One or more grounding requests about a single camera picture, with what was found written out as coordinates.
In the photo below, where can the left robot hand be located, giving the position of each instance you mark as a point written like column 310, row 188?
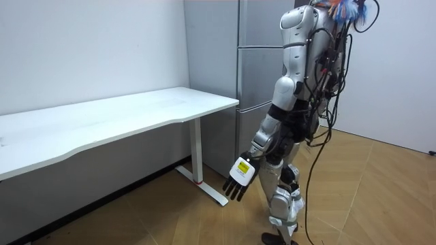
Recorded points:
column 241, row 171

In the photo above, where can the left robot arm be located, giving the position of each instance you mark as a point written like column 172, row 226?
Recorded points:
column 289, row 68

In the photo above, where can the robot legs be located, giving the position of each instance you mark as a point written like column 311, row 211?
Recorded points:
column 281, row 204

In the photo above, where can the grey fridge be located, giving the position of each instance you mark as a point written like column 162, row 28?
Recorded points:
column 218, row 61

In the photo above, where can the robot body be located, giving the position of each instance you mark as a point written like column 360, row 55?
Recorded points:
column 322, row 68

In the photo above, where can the white desk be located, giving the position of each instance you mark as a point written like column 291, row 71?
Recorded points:
column 102, row 119

